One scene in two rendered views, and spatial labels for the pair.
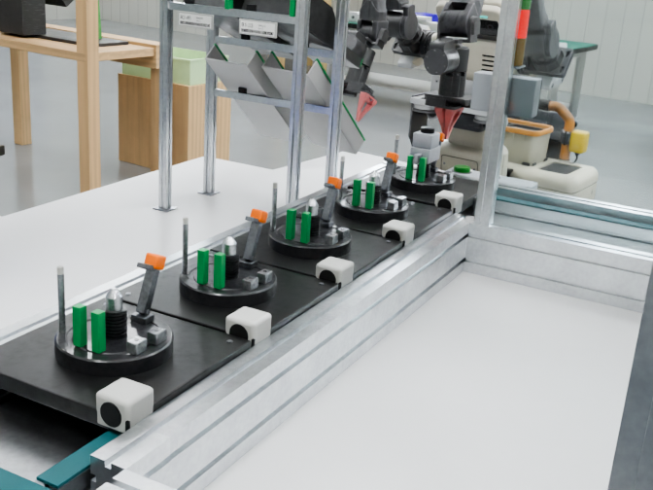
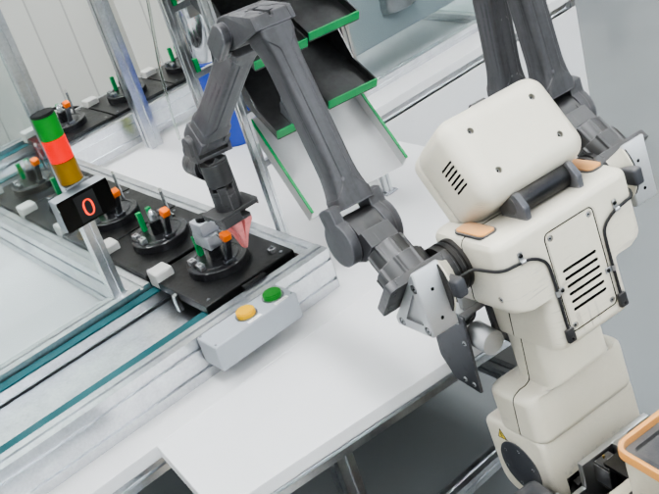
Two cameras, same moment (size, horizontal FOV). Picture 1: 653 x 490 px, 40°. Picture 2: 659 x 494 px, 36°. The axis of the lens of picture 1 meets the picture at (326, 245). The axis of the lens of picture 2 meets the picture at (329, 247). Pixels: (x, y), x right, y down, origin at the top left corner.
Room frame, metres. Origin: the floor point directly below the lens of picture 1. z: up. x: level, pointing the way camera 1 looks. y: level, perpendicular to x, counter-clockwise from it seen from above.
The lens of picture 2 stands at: (3.09, -1.75, 1.99)
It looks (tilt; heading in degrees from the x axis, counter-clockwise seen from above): 28 degrees down; 121
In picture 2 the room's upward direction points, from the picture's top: 18 degrees counter-clockwise
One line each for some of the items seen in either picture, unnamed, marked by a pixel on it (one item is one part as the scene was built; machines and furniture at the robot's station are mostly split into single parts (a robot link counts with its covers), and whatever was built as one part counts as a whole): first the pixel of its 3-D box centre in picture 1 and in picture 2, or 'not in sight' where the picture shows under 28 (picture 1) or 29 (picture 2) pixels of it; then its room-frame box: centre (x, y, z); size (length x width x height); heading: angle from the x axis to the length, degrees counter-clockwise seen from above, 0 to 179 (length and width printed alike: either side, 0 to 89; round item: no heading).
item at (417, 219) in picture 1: (373, 190); (155, 223); (1.63, -0.08, 1.01); 0.24 x 0.24 x 0.13; 63
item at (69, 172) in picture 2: not in sight; (67, 170); (1.67, -0.31, 1.28); 0.05 x 0.05 x 0.05
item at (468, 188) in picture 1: (421, 189); (221, 267); (1.86, -0.20, 0.96); 0.24 x 0.24 x 0.02; 63
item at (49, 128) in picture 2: not in sight; (47, 125); (1.67, -0.31, 1.38); 0.05 x 0.05 x 0.05
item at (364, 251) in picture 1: (311, 221); (108, 204); (1.41, 0.03, 1.01); 0.24 x 0.24 x 0.13; 63
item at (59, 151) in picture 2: not in sight; (57, 148); (1.67, -0.31, 1.33); 0.05 x 0.05 x 0.05
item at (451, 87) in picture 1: (452, 87); (227, 197); (1.98, -0.25, 1.17); 0.10 x 0.07 x 0.07; 63
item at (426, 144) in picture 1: (424, 144); (203, 228); (1.85, -0.19, 1.06); 0.08 x 0.04 x 0.07; 152
